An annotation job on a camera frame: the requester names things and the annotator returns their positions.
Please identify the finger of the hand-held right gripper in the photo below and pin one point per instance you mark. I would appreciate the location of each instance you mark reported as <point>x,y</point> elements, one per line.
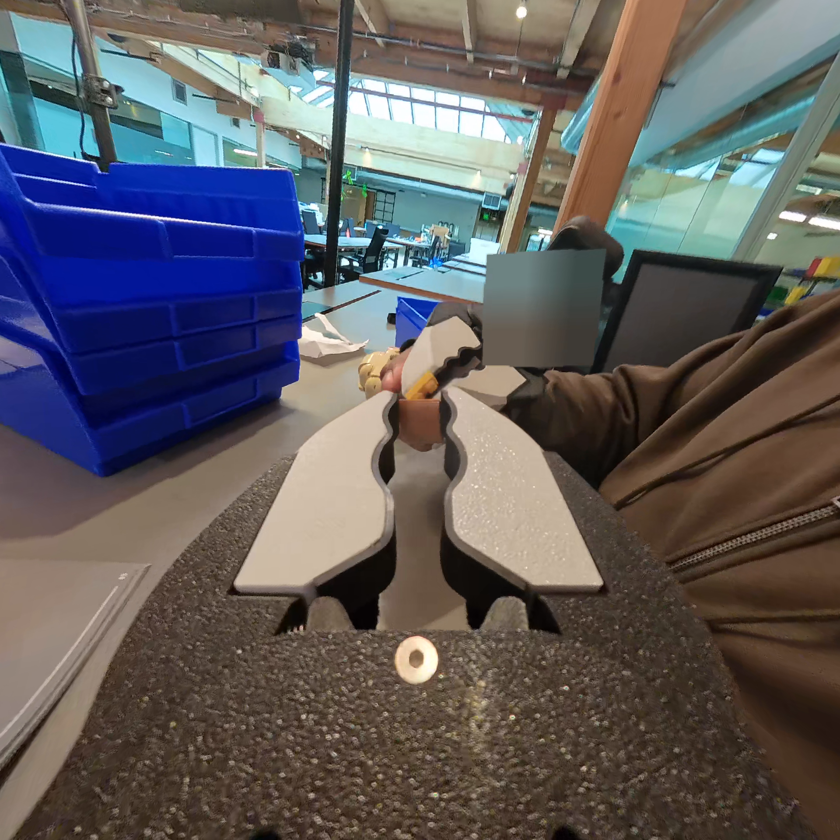
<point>492,385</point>
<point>444,344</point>

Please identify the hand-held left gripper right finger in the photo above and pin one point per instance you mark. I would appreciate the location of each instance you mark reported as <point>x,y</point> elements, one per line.
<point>519,512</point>

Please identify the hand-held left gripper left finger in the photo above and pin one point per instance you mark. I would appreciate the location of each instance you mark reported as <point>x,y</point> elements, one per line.
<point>315,519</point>

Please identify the tiny tan brick stud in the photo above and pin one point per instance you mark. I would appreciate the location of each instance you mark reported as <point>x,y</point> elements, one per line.
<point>420,386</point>

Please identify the tan brown brick toy figure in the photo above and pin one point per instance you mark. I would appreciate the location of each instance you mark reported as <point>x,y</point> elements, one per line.
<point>374,370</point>

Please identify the grey instruction booklet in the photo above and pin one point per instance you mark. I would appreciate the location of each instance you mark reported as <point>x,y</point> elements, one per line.
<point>59,643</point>

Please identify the person's right forearm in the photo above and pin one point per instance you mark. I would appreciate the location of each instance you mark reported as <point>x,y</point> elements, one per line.
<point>591,414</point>

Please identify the grey desk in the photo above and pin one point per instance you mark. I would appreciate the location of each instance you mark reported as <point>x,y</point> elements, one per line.
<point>131,512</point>

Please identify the person's right hand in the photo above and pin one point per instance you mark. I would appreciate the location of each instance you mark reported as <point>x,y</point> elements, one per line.
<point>418,423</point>

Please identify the small blue storage bin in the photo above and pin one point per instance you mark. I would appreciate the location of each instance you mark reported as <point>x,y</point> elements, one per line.
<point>418,318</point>

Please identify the long wooden table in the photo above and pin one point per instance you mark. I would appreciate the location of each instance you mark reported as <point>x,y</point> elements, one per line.
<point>420,282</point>

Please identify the wooden pillar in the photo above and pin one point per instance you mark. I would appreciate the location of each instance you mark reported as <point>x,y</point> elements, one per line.
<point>525,184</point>
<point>617,118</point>

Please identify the torn white paper bag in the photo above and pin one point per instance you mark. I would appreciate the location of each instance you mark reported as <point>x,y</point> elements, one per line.
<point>328,341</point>

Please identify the black office chair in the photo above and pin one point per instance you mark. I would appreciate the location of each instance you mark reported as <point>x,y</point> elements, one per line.
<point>374,247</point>

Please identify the large black screen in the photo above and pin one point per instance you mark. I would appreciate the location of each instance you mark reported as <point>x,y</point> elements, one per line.
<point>683,315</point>

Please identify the person's brown jacket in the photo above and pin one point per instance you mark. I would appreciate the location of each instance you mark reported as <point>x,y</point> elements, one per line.
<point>748,525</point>

